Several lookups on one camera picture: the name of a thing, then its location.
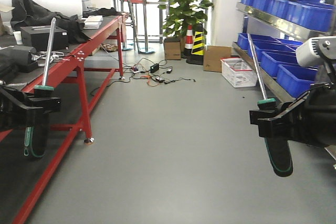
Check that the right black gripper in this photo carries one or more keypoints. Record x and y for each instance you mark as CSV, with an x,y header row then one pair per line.
x,y
309,119

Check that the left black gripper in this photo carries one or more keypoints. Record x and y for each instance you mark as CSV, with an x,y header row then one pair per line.
x,y
13,114

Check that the green-black screwdriver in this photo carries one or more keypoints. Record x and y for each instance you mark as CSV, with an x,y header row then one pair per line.
x,y
36,136
278,150

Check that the white plastic basket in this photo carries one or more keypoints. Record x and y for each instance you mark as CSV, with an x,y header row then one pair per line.
x,y
238,73

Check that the black equipment box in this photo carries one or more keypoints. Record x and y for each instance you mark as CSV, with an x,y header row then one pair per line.
x,y
37,37

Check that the white paper cup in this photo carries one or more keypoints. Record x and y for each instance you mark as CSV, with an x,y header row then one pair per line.
x,y
18,37

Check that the brown cardboard box on floor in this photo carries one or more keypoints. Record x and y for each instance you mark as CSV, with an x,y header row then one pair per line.
x,y
212,57

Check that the yellow black traffic cone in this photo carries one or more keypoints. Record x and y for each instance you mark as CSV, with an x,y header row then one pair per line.
x,y
196,56

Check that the metal shelf rack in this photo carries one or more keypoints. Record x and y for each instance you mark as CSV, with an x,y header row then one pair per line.
x,y
288,28

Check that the orange white traffic cone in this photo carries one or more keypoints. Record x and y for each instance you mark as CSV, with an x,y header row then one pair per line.
x,y
188,42

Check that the potted green plant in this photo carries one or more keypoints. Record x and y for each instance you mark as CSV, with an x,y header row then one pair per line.
x,y
181,14

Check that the red conveyor frame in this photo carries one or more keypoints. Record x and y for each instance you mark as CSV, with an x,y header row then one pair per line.
x,y
23,180

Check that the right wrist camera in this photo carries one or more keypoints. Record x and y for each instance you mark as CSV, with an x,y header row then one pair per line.
x,y
315,51

